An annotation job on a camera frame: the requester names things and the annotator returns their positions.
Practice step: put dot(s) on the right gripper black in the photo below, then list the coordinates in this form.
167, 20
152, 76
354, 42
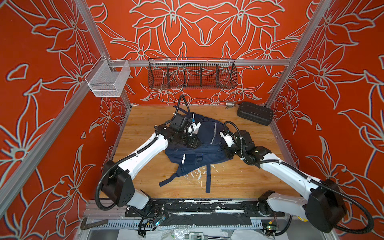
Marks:
226, 149

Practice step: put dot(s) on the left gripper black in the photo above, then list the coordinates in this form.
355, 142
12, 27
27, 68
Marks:
192, 143

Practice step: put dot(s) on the navy blue student backpack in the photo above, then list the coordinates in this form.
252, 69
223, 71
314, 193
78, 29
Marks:
210, 151

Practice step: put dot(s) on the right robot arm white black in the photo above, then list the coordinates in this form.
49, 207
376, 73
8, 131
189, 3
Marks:
320, 202

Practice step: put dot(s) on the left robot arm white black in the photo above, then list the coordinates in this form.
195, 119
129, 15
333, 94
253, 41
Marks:
116, 188

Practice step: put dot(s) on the black hard case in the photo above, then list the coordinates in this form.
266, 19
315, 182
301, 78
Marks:
255, 113

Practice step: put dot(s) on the dark metal hex key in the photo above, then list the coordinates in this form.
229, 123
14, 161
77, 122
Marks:
85, 225

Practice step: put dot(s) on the black wire wall basket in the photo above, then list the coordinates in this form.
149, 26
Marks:
192, 73

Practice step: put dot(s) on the white wire mesh basket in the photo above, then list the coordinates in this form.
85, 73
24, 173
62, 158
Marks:
108, 78

